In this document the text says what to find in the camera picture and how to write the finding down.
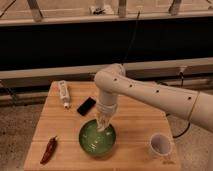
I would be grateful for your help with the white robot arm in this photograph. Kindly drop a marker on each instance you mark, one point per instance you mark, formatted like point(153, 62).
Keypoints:
point(194, 106)

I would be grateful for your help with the green ceramic bowl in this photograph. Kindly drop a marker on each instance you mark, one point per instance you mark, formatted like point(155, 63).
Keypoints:
point(95, 143)

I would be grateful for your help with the white paper cup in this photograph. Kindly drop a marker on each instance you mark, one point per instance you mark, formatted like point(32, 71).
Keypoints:
point(159, 145)

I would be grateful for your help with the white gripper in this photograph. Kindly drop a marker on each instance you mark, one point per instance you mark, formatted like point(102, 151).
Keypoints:
point(106, 112)

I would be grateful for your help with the black rectangular phone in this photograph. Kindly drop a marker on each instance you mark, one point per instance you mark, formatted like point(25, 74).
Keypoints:
point(86, 106)

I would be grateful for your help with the white tube with cap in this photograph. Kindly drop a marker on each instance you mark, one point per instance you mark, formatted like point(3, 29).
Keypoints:
point(64, 93)

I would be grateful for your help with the dried red chili pepper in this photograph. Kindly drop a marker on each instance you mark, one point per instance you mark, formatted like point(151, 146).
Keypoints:
point(50, 148)

